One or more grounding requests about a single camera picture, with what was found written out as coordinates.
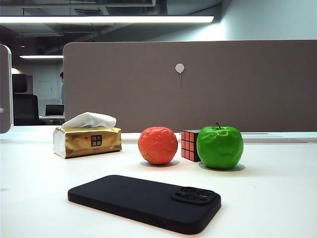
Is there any orange round fruit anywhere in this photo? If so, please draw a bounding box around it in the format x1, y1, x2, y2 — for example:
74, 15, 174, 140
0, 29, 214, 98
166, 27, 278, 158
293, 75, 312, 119
137, 126, 179, 166

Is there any green apple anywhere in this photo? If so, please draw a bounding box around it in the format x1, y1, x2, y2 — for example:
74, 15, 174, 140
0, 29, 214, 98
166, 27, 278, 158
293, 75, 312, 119
197, 121, 244, 170

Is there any Rubik's cube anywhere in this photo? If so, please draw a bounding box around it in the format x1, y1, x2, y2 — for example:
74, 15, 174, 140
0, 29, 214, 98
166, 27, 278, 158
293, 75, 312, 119
181, 129, 202, 163

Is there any wide brown desk partition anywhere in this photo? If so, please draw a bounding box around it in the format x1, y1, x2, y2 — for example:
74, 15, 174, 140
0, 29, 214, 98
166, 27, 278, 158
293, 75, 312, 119
62, 40, 317, 134

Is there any white tissue sheet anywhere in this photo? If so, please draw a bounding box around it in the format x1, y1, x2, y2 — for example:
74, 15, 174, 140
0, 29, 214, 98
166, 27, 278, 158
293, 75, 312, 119
61, 112, 117, 129

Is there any gold tissue pack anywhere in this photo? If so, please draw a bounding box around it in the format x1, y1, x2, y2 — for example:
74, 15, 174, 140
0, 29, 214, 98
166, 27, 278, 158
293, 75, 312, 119
53, 125, 122, 159

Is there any black smartphone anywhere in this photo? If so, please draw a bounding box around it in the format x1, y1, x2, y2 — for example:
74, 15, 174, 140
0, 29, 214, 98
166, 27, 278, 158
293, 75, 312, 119
67, 175, 222, 236

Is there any person in blue shirt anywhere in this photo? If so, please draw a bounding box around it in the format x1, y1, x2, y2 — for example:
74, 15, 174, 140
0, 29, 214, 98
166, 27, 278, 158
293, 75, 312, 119
59, 71, 65, 104

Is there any background laptop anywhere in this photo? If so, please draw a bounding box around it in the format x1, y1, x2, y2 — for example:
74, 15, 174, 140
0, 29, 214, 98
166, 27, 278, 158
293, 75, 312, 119
45, 104, 65, 117

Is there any long ceiling light strip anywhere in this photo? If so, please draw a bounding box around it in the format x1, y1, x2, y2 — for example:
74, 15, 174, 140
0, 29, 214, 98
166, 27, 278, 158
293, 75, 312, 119
0, 15, 215, 25

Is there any short ceiling light strip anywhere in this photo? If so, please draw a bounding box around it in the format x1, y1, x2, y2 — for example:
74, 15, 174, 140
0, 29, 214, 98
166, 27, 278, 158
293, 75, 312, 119
19, 55, 64, 60

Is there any black office chair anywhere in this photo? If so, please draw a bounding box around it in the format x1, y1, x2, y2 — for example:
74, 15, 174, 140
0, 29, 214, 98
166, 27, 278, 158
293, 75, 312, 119
12, 93, 40, 126

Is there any dark background cabinet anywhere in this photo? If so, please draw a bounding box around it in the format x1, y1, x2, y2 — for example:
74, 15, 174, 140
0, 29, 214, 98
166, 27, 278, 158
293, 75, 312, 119
11, 73, 33, 94

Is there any narrow brown desk partition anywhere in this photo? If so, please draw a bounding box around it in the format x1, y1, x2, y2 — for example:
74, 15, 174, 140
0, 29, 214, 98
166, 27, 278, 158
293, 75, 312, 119
0, 43, 13, 134

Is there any white wall hook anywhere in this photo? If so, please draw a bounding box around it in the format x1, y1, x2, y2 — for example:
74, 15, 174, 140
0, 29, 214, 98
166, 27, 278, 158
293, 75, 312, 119
174, 63, 185, 90

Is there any desk cable slot cover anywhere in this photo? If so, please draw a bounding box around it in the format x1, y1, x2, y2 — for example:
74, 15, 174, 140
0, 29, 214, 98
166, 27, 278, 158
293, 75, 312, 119
242, 135, 309, 144

